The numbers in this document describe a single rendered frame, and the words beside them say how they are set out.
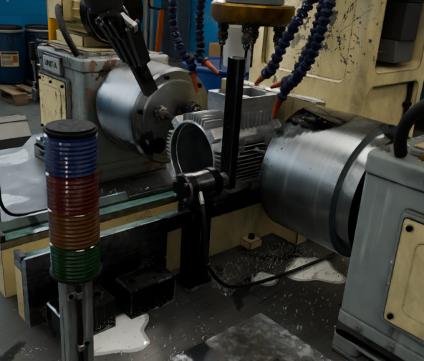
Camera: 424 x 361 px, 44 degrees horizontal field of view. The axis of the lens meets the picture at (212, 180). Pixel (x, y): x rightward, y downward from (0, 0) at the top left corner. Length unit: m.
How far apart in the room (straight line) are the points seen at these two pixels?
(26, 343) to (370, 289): 0.56
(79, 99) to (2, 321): 0.69
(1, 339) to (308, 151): 0.61
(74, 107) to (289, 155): 0.76
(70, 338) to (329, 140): 0.52
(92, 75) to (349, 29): 0.67
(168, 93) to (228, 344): 0.75
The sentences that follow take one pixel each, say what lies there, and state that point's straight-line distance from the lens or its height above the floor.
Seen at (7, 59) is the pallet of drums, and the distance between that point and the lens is 6.23.
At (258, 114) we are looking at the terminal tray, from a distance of 1.18.
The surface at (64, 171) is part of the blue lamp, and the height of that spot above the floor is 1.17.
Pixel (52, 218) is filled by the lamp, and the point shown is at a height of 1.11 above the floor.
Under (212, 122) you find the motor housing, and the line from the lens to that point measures 1.11.
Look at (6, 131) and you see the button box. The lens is 1.17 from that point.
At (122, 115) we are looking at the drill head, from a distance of 1.33.
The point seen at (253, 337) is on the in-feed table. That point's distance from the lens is 0.77.
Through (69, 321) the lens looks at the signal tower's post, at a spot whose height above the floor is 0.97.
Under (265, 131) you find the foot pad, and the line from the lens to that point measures 1.16.
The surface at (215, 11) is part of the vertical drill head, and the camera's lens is 1.14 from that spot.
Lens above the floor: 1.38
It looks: 21 degrees down
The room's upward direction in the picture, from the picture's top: 4 degrees clockwise
